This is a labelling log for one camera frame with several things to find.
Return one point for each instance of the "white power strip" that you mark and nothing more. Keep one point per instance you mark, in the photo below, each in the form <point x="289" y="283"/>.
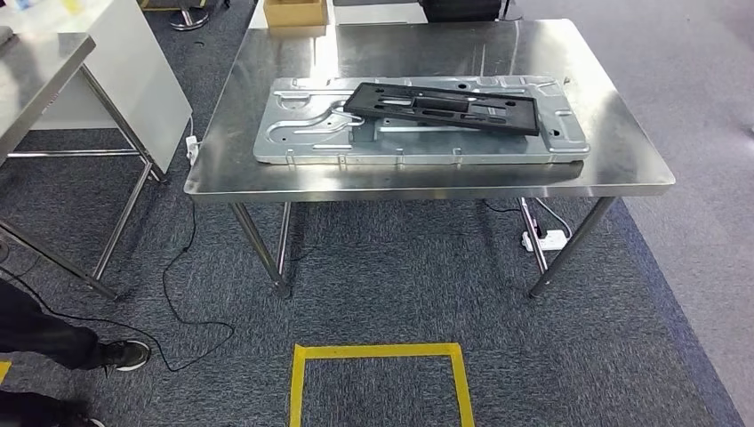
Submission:
<point x="191" y="150"/>
<point x="548" y="241"/>

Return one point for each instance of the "person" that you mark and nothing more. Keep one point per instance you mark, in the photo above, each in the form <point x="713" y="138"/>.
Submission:
<point x="35" y="336"/>

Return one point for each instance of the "black plastic panel part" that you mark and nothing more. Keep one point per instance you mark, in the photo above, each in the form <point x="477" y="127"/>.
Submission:
<point x="524" y="121"/>

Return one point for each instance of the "steel side table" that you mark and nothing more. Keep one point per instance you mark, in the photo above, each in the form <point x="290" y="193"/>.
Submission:
<point x="35" y="76"/>

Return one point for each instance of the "grey box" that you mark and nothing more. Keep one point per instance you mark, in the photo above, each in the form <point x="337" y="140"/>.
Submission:
<point x="377" y="13"/>

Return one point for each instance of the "stamped metal plate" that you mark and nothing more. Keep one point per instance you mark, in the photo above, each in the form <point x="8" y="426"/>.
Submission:
<point x="306" y="147"/>

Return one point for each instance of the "steel workbench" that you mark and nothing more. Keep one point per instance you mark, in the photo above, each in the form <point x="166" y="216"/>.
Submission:
<point x="412" y="53"/>

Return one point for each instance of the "cardboard box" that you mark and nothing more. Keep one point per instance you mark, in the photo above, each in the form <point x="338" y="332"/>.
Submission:
<point x="294" y="13"/>

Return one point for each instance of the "chrome chair base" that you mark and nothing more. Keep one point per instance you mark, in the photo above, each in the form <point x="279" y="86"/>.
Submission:
<point x="188" y="17"/>

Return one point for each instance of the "black case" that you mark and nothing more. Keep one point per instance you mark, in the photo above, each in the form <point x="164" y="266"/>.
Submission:
<point x="459" y="9"/>

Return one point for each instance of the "white board panel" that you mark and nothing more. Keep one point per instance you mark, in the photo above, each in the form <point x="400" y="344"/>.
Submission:
<point x="118" y="70"/>

